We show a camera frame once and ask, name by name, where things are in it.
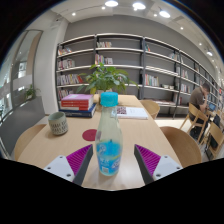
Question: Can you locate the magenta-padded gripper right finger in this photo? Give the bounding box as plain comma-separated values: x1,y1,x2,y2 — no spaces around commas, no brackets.
133,143,184,186

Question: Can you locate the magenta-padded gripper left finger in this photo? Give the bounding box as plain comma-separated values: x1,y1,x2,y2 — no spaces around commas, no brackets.
43,143,95,187

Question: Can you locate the clear bottle with blue cap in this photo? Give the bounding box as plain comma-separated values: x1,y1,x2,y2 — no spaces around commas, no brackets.
94,91,124,177

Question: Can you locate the flat round red coaster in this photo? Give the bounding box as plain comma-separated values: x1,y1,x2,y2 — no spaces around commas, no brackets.
81,128,98,142

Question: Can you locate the round-backed wooden chair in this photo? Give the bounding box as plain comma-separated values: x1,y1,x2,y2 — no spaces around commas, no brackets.
159,125,203,168
139,99,161,120

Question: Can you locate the pale green patterned cup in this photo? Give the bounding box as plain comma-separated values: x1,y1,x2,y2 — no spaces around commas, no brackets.
47,111,69,136

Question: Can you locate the dark blue book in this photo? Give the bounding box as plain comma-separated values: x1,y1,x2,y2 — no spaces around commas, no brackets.
62,103,98,119

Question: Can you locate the white book with square print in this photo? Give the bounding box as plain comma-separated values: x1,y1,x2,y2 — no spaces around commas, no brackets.
116,105,149,120

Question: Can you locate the red and white book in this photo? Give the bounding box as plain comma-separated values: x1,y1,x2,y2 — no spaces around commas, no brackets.
60,104,93,112

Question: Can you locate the pink-covered book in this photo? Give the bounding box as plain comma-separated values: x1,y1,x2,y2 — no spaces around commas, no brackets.
60,93,95,102

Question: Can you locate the slatted wooden chair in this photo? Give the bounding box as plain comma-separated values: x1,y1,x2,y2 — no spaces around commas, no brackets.
203,120,224,160
179,102,210,143

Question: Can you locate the person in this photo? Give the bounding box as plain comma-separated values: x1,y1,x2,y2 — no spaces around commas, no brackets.
189,82,212,134

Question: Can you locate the small potted plant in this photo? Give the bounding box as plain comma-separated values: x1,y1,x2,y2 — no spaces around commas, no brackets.
23,83,42,102

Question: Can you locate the green potted plant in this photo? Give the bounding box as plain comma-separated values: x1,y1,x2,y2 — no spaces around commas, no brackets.
75,62,139,96

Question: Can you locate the grey shelf unit with books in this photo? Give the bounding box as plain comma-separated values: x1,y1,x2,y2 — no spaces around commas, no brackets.
54,32,224,119

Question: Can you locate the group of ceiling lights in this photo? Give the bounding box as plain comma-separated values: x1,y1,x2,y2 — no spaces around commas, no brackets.
71,0,214,58

